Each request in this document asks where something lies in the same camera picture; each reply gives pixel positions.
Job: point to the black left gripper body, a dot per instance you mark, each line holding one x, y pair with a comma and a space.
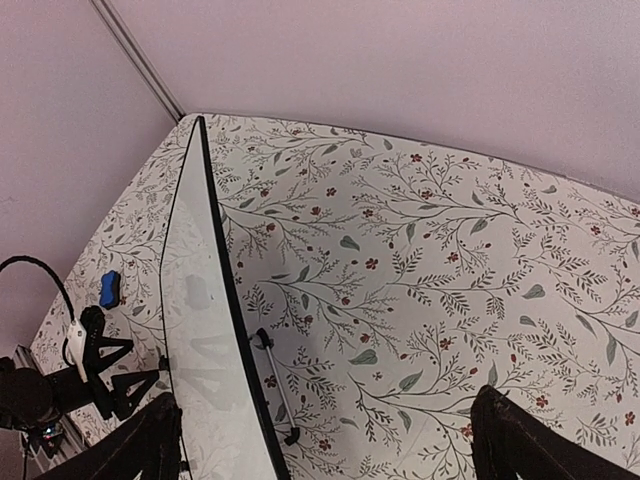
31, 400

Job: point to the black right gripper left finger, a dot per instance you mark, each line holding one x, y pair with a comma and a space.
146, 446

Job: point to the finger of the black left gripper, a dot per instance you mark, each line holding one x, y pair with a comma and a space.
106, 351
129, 389

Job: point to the small black-framed whiteboard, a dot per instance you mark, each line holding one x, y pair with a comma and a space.
226, 427

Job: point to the blue whiteboard eraser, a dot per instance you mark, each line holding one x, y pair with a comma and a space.
110, 296

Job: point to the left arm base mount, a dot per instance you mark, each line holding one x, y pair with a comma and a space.
48, 439

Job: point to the wire easel stand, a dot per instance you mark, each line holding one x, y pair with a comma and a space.
267, 344

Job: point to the left aluminium corner post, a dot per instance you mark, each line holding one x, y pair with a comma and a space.
136, 56

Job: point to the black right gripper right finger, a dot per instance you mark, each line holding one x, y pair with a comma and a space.
509, 443

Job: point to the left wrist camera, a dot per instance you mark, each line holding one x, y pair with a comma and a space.
93, 321

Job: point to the floral patterned table mat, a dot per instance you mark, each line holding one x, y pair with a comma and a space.
395, 279

